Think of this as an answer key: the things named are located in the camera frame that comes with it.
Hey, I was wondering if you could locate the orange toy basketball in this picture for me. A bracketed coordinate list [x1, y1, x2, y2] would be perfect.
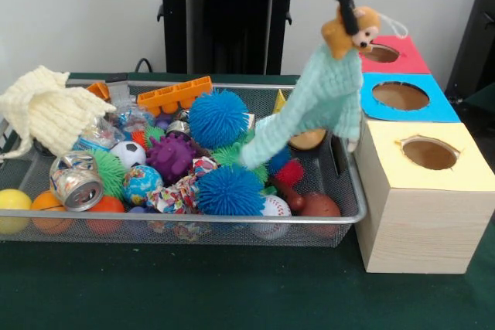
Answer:
[30, 190, 75, 235]

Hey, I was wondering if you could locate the multicolour patterned cloth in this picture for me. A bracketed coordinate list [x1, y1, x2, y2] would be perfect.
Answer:
[145, 155, 220, 215]

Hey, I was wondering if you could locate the brown plush monkey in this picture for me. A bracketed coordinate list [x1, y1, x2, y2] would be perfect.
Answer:
[321, 5, 409, 61]

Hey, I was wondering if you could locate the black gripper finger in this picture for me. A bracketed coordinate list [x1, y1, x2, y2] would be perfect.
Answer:
[331, 0, 359, 36]

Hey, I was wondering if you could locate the black cable loop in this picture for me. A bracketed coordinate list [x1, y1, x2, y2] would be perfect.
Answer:
[133, 58, 155, 74]

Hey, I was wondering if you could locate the yellow toy cheese wedge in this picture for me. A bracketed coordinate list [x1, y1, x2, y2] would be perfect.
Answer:
[273, 89, 290, 114]

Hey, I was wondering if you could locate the mint green muslin cloth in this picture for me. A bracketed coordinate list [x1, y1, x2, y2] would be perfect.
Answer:
[239, 43, 365, 171]

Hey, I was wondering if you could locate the yellow smooth ball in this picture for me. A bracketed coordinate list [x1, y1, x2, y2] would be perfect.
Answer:
[0, 189, 32, 235]

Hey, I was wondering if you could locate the orange red smooth ball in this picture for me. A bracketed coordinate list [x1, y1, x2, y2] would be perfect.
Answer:
[87, 195, 127, 234]

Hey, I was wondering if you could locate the wire mesh bin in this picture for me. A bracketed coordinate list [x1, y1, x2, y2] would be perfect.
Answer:
[0, 79, 367, 248]

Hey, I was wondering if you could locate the brown toy football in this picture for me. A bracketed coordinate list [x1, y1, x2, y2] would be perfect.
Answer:
[301, 192, 341, 218]

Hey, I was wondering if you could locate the wooden box with three holes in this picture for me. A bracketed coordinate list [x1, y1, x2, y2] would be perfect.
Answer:
[347, 34, 495, 275]

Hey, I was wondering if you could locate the plain blue spiky ball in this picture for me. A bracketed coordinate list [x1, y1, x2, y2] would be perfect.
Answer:
[188, 88, 251, 149]

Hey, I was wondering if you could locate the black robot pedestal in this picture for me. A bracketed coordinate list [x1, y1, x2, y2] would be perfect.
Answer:
[148, 0, 310, 75]

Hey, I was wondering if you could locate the green spiky toy with eyes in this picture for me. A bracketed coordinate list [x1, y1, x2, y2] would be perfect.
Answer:
[211, 128, 270, 184]

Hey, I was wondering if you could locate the black flat monitor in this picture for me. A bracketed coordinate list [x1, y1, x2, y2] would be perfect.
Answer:
[444, 0, 495, 95]

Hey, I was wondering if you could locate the dark green side table cloth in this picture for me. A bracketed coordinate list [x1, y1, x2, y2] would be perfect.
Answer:
[463, 83, 495, 114]

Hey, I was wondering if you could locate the cream muslin cloth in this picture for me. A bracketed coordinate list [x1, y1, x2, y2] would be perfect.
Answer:
[0, 65, 117, 161]

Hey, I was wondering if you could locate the purple spiky ball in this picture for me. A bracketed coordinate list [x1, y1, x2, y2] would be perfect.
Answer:
[145, 132, 194, 184]

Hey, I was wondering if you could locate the blue spiky ball with eyes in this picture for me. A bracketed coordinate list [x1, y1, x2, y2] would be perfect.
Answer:
[196, 163, 268, 217]

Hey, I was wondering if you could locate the crushed silver drink can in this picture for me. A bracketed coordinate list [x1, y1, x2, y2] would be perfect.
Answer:
[49, 151, 105, 213]

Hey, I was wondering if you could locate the white toy baseball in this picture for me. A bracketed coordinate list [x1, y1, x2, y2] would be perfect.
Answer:
[262, 195, 292, 217]

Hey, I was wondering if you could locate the blue globe ball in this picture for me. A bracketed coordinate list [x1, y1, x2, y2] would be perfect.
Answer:
[122, 165, 164, 206]

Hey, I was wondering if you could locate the toy hamburger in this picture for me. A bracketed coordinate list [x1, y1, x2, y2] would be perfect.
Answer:
[288, 128, 328, 151]

